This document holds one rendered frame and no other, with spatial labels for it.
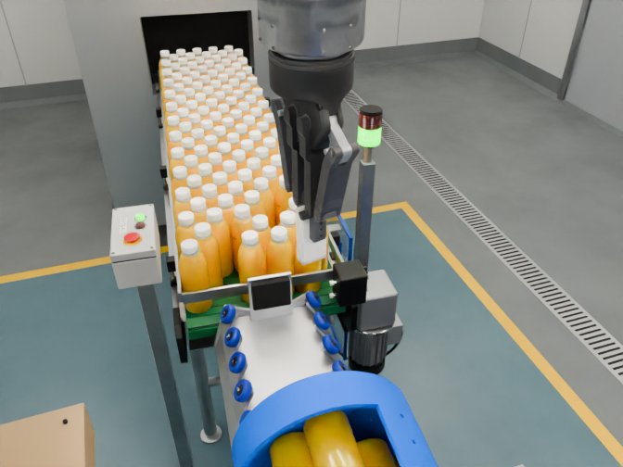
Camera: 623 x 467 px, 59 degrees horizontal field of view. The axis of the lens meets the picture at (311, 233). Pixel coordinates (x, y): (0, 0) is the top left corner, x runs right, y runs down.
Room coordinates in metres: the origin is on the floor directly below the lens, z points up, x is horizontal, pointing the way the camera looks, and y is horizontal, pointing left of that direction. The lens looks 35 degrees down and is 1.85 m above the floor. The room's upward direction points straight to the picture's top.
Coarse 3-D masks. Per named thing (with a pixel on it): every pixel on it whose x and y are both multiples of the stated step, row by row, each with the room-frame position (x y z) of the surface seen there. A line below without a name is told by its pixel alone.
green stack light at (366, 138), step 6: (360, 132) 1.40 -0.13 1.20; (366, 132) 1.39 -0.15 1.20; (372, 132) 1.38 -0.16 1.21; (378, 132) 1.39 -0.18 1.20; (360, 138) 1.40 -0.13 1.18; (366, 138) 1.39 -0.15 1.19; (372, 138) 1.38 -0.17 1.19; (378, 138) 1.39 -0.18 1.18; (360, 144) 1.40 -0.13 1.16; (366, 144) 1.38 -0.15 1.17; (372, 144) 1.38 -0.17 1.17; (378, 144) 1.40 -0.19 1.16
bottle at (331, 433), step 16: (320, 416) 0.50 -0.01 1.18; (336, 416) 0.50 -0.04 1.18; (304, 432) 0.49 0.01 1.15; (320, 432) 0.47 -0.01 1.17; (336, 432) 0.47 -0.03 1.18; (352, 432) 0.49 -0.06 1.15; (320, 448) 0.45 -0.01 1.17; (336, 448) 0.44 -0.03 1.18; (352, 448) 0.45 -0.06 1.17; (320, 464) 0.43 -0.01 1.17; (336, 464) 0.42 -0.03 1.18; (352, 464) 0.42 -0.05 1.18
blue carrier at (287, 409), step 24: (312, 384) 0.51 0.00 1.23; (336, 384) 0.51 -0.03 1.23; (360, 384) 0.52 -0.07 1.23; (384, 384) 0.53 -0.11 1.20; (264, 408) 0.49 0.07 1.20; (288, 408) 0.48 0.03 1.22; (312, 408) 0.47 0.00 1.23; (336, 408) 0.47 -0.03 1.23; (360, 408) 0.54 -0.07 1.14; (384, 408) 0.48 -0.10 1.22; (408, 408) 0.52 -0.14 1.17; (240, 432) 0.48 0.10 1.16; (264, 432) 0.46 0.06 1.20; (288, 432) 0.51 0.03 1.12; (360, 432) 0.54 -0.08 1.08; (384, 432) 0.55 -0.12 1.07; (408, 432) 0.46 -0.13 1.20; (240, 456) 0.45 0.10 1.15; (264, 456) 0.50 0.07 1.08; (408, 456) 0.41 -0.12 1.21; (432, 456) 0.44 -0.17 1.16
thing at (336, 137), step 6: (330, 120) 0.45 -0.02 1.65; (336, 120) 0.45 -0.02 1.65; (336, 126) 0.45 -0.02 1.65; (330, 132) 0.44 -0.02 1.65; (336, 132) 0.44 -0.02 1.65; (342, 132) 0.44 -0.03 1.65; (330, 138) 0.44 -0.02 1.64; (336, 138) 0.44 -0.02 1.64; (342, 138) 0.44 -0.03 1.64; (330, 144) 0.44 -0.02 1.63; (336, 144) 0.44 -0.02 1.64; (342, 144) 0.43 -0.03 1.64; (348, 144) 0.43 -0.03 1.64; (324, 150) 0.44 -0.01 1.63; (342, 150) 0.43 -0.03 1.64; (348, 150) 0.43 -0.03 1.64; (348, 156) 0.43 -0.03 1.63; (342, 162) 0.43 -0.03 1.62
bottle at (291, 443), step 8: (296, 432) 0.50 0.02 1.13; (280, 440) 0.49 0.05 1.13; (288, 440) 0.49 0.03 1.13; (296, 440) 0.49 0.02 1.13; (304, 440) 0.49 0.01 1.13; (272, 448) 0.48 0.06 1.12; (280, 448) 0.48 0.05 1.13; (288, 448) 0.47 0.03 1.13; (296, 448) 0.47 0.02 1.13; (304, 448) 0.47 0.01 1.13; (272, 456) 0.48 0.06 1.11; (280, 456) 0.47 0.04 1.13; (288, 456) 0.46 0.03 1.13; (296, 456) 0.46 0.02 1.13; (304, 456) 0.46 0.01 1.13; (272, 464) 0.47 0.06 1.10; (280, 464) 0.45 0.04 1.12; (288, 464) 0.45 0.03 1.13; (296, 464) 0.45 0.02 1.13; (304, 464) 0.45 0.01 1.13
